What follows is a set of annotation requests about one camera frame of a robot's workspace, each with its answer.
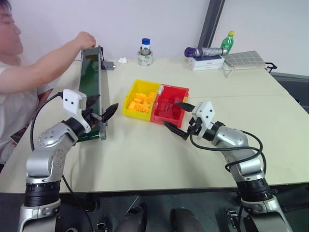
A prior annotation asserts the blue capped small bottle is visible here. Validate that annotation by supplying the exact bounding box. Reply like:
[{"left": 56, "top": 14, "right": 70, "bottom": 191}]
[{"left": 140, "top": 38, "right": 152, "bottom": 55}]

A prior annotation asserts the red plastic bin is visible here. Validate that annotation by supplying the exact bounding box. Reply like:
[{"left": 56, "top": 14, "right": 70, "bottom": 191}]
[{"left": 150, "top": 84, "right": 190, "bottom": 129}]

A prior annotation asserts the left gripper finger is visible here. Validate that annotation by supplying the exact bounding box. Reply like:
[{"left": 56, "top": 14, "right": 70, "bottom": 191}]
[
  {"left": 86, "top": 94, "right": 101, "bottom": 107},
  {"left": 98, "top": 103, "right": 119, "bottom": 123}
]

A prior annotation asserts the dark rounded shape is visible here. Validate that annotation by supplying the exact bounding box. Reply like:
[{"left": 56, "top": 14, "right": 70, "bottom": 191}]
[{"left": 115, "top": 205, "right": 148, "bottom": 232}]

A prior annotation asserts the person's right hand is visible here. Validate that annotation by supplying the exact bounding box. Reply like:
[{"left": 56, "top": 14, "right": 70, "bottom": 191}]
[{"left": 72, "top": 31, "right": 97, "bottom": 50}]

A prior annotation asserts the white box with dark lid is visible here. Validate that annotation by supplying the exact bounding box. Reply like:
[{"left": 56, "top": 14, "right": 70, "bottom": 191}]
[{"left": 187, "top": 55, "right": 225, "bottom": 66}]

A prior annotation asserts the grey wall post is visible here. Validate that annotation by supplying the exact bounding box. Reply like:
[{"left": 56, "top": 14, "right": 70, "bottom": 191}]
[{"left": 197, "top": 0, "right": 226, "bottom": 49}]

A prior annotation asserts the pile of yellow blocks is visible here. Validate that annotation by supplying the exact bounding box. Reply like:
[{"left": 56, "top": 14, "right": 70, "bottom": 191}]
[{"left": 127, "top": 91, "right": 155, "bottom": 114}]

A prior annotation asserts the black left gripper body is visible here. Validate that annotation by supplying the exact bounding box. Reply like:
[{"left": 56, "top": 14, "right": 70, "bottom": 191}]
[{"left": 81, "top": 107, "right": 102, "bottom": 129}]

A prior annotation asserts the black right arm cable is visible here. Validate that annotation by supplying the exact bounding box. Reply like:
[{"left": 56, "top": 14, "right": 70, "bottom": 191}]
[{"left": 189, "top": 129, "right": 267, "bottom": 174}]

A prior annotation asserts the green plastic bottle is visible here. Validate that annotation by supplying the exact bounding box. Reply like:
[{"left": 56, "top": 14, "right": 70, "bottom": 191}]
[{"left": 221, "top": 30, "right": 236, "bottom": 53}]

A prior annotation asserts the white wire rack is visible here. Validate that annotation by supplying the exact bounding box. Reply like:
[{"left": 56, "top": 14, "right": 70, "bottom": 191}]
[{"left": 222, "top": 64, "right": 242, "bottom": 78}]

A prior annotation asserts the flat white box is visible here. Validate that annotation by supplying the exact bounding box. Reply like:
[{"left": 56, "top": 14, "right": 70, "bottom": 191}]
[{"left": 190, "top": 63, "right": 225, "bottom": 72}]

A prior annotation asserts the white grid tray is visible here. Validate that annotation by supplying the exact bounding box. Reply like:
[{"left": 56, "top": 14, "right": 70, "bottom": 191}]
[{"left": 222, "top": 50, "right": 266, "bottom": 67}]

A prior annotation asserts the white tape roll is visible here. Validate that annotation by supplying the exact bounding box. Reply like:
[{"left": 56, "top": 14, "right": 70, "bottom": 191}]
[{"left": 137, "top": 49, "right": 155, "bottom": 66}]

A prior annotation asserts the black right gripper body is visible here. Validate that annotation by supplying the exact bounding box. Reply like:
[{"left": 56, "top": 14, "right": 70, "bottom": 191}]
[{"left": 187, "top": 116, "right": 202, "bottom": 136}]

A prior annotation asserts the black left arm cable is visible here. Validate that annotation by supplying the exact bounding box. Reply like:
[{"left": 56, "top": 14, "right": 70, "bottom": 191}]
[{"left": 30, "top": 93, "right": 65, "bottom": 152}]

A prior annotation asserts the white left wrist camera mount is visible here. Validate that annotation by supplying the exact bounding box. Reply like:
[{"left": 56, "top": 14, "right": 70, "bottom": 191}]
[{"left": 62, "top": 88, "right": 92, "bottom": 133}]

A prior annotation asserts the folded grey purple umbrella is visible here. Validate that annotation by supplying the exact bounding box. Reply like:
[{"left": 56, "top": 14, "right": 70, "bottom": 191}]
[{"left": 184, "top": 46, "right": 229, "bottom": 58}]

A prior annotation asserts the yellow plastic bin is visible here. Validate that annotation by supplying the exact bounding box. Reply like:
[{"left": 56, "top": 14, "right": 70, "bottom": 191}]
[{"left": 122, "top": 79, "right": 162, "bottom": 121}]

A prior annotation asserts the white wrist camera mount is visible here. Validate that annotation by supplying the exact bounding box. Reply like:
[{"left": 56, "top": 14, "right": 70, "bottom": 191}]
[
  {"left": 62, "top": 88, "right": 92, "bottom": 133},
  {"left": 192, "top": 101, "right": 215, "bottom": 141}
]

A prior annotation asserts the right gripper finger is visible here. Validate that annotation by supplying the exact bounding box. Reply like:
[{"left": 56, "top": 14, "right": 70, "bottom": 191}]
[
  {"left": 175, "top": 101, "right": 195, "bottom": 112},
  {"left": 163, "top": 121, "right": 189, "bottom": 141}
]

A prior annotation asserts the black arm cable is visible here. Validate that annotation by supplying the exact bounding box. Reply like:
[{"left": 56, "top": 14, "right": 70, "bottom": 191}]
[
  {"left": 189, "top": 129, "right": 267, "bottom": 174},
  {"left": 30, "top": 93, "right": 65, "bottom": 152}
]

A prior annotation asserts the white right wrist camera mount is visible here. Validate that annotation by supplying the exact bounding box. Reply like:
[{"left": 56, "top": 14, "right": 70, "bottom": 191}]
[{"left": 192, "top": 101, "right": 215, "bottom": 141}]

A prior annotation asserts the pile of red blocks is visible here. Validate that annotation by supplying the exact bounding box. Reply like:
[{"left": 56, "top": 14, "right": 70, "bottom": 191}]
[{"left": 155, "top": 96, "right": 184, "bottom": 119}]

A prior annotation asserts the person in white shirt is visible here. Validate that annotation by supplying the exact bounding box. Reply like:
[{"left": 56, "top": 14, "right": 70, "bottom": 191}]
[{"left": 0, "top": 0, "right": 61, "bottom": 165}]

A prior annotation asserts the green conveyor belt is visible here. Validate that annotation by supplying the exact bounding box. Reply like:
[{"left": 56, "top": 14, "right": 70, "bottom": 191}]
[{"left": 76, "top": 45, "right": 108, "bottom": 142}]

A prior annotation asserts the grey power adapter box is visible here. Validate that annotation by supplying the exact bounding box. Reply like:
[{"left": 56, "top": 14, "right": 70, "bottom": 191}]
[{"left": 101, "top": 60, "right": 116, "bottom": 71}]

